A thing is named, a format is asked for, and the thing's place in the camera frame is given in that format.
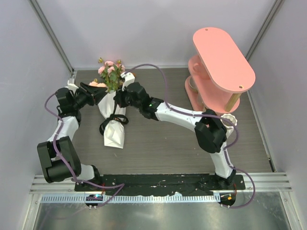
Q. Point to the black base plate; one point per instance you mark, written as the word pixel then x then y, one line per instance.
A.
pixel 168 184

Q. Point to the pink cup on shelf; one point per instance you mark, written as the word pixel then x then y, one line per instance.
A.
pixel 198 68

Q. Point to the pink rose bouquet flowers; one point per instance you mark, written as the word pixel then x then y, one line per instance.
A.
pixel 111 75

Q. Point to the white slotted cable duct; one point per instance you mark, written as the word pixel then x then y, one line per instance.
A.
pixel 96 198

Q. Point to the white ribbed vase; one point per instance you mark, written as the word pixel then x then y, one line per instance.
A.
pixel 230 122

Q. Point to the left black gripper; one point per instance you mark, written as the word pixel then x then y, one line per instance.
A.
pixel 98 93

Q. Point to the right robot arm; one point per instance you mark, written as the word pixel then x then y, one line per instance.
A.
pixel 211 133

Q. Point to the pink three-tier shelf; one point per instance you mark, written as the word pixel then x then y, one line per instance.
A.
pixel 227 74

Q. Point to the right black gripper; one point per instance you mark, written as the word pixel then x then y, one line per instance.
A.
pixel 119 98

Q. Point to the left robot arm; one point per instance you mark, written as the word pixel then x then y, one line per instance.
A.
pixel 58 157

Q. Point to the white wrapping paper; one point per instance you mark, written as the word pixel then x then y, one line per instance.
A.
pixel 113 130

